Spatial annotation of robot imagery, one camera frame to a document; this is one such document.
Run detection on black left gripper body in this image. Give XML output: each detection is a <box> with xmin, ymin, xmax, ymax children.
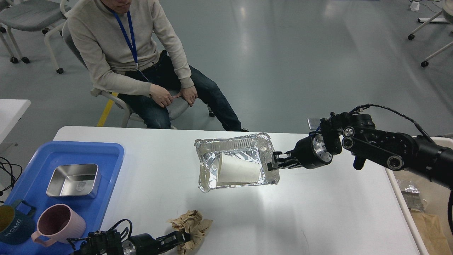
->
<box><xmin>122</xmin><ymin>233</ymin><xmax>159</xmax><ymax>255</ymax></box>

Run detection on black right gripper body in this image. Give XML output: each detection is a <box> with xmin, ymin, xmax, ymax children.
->
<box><xmin>296</xmin><ymin>135</ymin><xmax>333</xmax><ymax>169</ymax></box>

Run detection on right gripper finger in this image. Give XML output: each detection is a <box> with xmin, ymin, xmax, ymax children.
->
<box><xmin>267</xmin><ymin>151</ymin><xmax>303</xmax><ymax>171</ymax></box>

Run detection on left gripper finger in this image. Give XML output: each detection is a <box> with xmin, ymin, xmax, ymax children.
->
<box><xmin>156</xmin><ymin>231</ymin><xmax>191</xmax><ymax>250</ymax></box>

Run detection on brown paper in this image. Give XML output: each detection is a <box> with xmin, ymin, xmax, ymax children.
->
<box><xmin>167</xmin><ymin>210</ymin><xmax>213</xmax><ymax>255</ymax></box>

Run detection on aluminium foil tray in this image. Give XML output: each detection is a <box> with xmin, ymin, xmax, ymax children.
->
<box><xmin>194</xmin><ymin>132</ymin><xmax>280</xmax><ymax>193</ymax></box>

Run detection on cream paper cup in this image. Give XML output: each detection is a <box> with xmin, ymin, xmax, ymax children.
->
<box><xmin>217</xmin><ymin>154</ymin><xmax>261</xmax><ymax>183</ymax></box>

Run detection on pink mug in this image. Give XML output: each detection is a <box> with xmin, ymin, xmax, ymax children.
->
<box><xmin>31</xmin><ymin>204</ymin><xmax>86</xmax><ymax>247</ymax></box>

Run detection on square steel tin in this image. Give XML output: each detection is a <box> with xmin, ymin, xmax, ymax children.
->
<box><xmin>46</xmin><ymin>164</ymin><xmax>101</xmax><ymax>198</ymax></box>

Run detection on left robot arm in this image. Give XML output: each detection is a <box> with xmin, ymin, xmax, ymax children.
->
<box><xmin>67</xmin><ymin>219</ymin><xmax>191</xmax><ymax>255</ymax></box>

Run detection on left floor socket plate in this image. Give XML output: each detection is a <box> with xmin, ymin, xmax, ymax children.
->
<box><xmin>307</xmin><ymin>118</ymin><xmax>321</xmax><ymax>131</ymax></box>

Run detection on grey office chair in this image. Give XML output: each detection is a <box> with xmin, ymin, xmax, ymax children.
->
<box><xmin>62</xmin><ymin>23</ymin><xmax>189</xmax><ymax>128</ymax></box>

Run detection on blue plastic tray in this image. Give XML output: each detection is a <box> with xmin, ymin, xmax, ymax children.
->
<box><xmin>5</xmin><ymin>141</ymin><xmax>124</xmax><ymax>237</ymax></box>

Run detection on dark blue home mug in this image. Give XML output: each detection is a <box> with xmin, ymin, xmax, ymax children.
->
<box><xmin>0</xmin><ymin>199</ymin><xmax>36</xmax><ymax>245</ymax></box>

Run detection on beige plastic bin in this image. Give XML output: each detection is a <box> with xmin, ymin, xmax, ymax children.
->
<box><xmin>384</xmin><ymin>136</ymin><xmax>453</xmax><ymax>255</ymax></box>

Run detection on foil and paper trash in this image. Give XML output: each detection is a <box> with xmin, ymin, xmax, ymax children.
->
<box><xmin>396</xmin><ymin>178</ymin><xmax>452</xmax><ymax>255</ymax></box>

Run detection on chair legs top right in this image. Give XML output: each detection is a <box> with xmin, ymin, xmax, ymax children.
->
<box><xmin>408</xmin><ymin>0</ymin><xmax>453</xmax><ymax>68</ymax></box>

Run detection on seated person beige sweater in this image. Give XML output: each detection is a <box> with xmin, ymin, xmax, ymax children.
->
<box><xmin>66</xmin><ymin>0</ymin><xmax>245</xmax><ymax>132</ymax></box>

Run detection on white side table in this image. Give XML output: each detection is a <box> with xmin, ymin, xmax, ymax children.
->
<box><xmin>0</xmin><ymin>99</ymin><xmax>31</xmax><ymax>143</ymax></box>

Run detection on grey chair top left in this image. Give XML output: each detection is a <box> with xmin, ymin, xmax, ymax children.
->
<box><xmin>0</xmin><ymin>0</ymin><xmax>71</xmax><ymax>74</ymax></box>

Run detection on black cables left edge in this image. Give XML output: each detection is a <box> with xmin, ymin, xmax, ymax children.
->
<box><xmin>0</xmin><ymin>156</ymin><xmax>23</xmax><ymax>195</ymax></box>

